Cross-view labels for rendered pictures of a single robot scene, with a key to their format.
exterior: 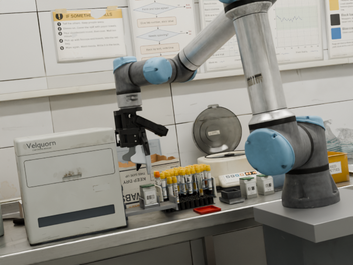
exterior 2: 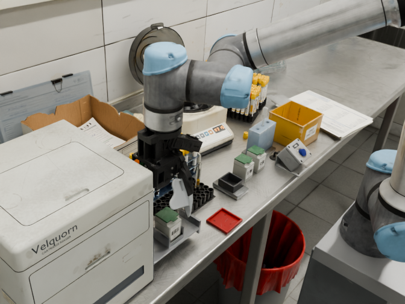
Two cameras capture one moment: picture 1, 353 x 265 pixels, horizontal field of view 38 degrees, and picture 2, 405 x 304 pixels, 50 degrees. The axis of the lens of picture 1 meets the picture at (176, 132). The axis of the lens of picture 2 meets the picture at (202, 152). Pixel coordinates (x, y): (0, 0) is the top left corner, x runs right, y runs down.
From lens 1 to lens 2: 1.12 m
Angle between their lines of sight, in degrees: 44
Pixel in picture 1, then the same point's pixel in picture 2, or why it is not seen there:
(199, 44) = (295, 44)
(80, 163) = (109, 238)
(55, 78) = not seen: outside the picture
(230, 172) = (199, 130)
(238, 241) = not seen: hidden behind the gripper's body
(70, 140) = (97, 213)
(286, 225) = (381, 291)
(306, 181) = not seen: hidden behind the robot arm
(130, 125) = (163, 152)
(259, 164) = (396, 254)
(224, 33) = (342, 38)
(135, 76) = (200, 95)
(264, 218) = (335, 266)
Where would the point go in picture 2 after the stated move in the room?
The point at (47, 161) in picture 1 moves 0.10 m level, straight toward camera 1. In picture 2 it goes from (65, 257) to (101, 295)
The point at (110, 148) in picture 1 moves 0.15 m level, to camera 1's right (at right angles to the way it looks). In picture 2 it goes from (147, 199) to (214, 178)
